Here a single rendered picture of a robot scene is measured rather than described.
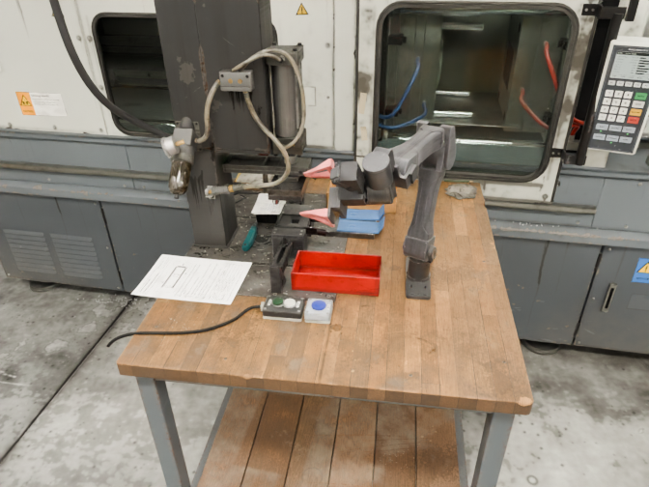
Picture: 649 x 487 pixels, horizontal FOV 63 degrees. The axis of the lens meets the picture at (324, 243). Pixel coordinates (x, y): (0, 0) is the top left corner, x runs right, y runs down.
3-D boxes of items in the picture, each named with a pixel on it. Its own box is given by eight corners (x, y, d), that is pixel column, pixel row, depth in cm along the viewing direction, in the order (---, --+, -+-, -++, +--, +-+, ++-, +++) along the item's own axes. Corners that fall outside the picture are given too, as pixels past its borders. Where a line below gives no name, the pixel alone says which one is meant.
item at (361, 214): (383, 220, 181) (384, 213, 180) (339, 219, 182) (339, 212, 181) (383, 211, 187) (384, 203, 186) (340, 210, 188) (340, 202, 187)
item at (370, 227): (382, 234, 174) (383, 226, 172) (336, 231, 176) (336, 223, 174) (384, 223, 180) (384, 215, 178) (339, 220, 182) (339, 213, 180)
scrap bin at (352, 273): (379, 296, 149) (379, 278, 146) (291, 290, 152) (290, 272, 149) (380, 272, 159) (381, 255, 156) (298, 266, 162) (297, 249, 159)
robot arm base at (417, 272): (407, 275, 144) (434, 276, 143) (408, 237, 161) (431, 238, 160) (405, 298, 148) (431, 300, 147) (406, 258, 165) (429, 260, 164)
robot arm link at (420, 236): (423, 264, 146) (445, 146, 134) (401, 257, 149) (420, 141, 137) (431, 258, 151) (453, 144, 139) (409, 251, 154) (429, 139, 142)
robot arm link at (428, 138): (410, 163, 112) (460, 120, 134) (373, 155, 117) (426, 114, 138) (407, 214, 119) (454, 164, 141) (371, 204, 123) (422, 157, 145)
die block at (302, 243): (304, 259, 166) (303, 239, 162) (272, 257, 167) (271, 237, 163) (314, 226, 182) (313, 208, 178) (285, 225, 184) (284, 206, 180)
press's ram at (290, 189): (305, 211, 156) (301, 111, 140) (219, 206, 159) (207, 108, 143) (314, 184, 171) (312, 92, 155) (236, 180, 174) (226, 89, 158)
